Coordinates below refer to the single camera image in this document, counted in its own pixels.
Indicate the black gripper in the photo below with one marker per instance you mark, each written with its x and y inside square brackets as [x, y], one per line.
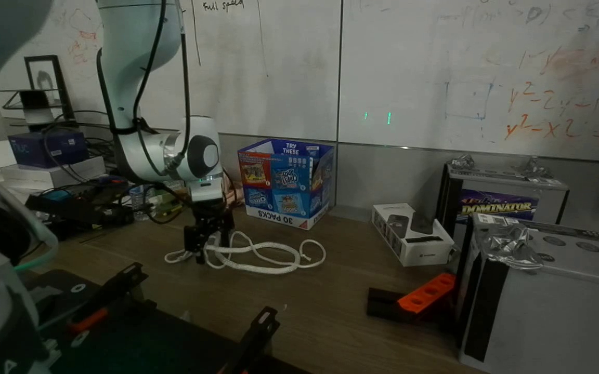
[212, 217]

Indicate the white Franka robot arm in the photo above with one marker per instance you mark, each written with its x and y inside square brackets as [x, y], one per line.
[134, 43]

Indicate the blue printed cardboard box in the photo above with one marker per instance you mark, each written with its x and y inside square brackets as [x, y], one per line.
[285, 187]

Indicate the dark blue box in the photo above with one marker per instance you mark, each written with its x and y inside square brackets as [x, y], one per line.
[35, 148]

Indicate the white phone box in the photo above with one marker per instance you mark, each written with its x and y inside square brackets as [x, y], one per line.
[416, 253]

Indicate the pink cloth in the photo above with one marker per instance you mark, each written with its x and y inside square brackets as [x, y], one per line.
[233, 201]

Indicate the greenish plastic spray bottle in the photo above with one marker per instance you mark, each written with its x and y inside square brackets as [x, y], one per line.
[167, 204]

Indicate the clear plastic water bottle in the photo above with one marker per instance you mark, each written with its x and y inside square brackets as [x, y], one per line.
[137, 204]

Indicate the black mat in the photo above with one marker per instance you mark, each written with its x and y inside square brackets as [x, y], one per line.
[155, 343]

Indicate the black electronic equipment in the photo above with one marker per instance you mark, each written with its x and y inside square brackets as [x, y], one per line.
[78, 204]

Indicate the stack of white boxes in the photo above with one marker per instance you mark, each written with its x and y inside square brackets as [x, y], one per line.
[30, 179]

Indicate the orange and black tool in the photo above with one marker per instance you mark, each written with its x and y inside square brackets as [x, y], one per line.
[425, 296]

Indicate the grey battery with printed label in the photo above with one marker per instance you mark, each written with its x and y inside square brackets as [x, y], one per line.
[499, 204]

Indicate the whiteboard panel orange writing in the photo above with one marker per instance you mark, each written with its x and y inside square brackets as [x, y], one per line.
[451, 54]

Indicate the large plain grey battery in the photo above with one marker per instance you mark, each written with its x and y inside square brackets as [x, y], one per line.
[556, 312]

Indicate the black picture frame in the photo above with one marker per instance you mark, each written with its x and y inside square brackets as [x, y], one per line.
[48, 79]

